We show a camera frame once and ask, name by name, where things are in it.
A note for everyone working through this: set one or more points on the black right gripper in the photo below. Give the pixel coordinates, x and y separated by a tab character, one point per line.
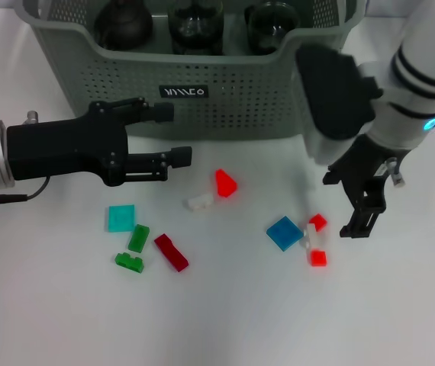
366	171

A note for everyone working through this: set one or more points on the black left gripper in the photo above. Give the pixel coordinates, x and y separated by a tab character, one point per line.
68	148

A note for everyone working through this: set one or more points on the small red brick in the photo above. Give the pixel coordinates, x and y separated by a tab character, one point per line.
318	258
318	222

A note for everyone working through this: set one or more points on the long white brick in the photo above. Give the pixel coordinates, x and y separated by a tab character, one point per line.
312	238

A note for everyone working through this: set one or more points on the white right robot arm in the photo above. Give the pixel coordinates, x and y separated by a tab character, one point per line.
416	76

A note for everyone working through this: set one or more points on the grey-green plastic storage bin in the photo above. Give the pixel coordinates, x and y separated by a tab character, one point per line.
221	106

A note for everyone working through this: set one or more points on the blue square plate brick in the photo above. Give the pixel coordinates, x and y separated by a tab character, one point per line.
284	233

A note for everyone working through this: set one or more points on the small white brick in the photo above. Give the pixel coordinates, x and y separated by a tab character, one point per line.
200	202

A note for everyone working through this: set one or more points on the red wedge brick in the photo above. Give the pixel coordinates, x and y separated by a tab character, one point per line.
225	185

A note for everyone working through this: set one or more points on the teal square plate brick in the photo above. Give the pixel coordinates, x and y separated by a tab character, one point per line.
121	218

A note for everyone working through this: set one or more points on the green flat brick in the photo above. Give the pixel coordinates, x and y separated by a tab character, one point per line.
138	238

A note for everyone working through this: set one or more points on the black teapot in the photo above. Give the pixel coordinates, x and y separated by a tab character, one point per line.
126	26

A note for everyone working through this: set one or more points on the dark red long brick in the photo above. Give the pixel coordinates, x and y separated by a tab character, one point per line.
171	253

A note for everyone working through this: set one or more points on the green notched brick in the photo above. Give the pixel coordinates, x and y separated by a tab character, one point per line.
129	263

